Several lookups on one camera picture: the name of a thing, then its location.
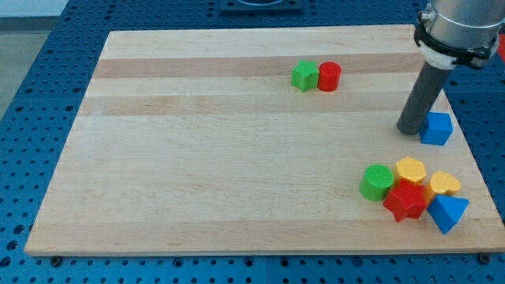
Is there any yellow heart block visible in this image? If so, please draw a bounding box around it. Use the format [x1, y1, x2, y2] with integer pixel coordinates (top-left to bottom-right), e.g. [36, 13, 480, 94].
[424, 171, 462, 205]

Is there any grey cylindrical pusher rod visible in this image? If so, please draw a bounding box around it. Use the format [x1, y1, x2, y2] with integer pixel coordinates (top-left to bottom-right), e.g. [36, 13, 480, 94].
[396, 62, 451, 135]

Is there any green cylinder block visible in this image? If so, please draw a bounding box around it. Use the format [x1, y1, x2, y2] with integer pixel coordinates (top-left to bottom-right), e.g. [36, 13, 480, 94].
[359, 164, 395, 201]

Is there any blue cube block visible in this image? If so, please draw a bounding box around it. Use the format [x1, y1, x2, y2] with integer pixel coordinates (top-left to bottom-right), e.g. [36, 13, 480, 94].
[419, 112, 453, 146]

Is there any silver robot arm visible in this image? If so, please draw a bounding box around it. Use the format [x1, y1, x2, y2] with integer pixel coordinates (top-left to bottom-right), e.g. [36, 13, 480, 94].
[414, 0, 504, 70]

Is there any red cylinder block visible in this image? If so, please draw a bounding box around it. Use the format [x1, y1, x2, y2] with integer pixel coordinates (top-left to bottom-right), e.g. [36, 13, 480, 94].
[317, 62, 342, 92]

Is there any yellow hexagon block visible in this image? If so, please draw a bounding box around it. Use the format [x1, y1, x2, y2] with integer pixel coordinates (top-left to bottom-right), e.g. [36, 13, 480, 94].
[393, 156, 427, 185]

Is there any green star block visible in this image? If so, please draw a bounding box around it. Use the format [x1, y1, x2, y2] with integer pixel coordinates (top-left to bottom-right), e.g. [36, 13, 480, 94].
[290, 60, 320, 92]

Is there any wooden board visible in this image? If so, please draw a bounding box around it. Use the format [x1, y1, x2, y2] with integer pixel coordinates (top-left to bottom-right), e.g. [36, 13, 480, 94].
[24, 24, 504, 256]

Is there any red star block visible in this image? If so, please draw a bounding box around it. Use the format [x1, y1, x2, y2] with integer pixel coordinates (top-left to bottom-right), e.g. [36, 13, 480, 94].
[383, 181, 428, 222]

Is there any blue triangle block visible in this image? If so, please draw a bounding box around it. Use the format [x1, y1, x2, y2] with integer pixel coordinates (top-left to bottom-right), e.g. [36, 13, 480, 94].
[427, 195, 469, 234]

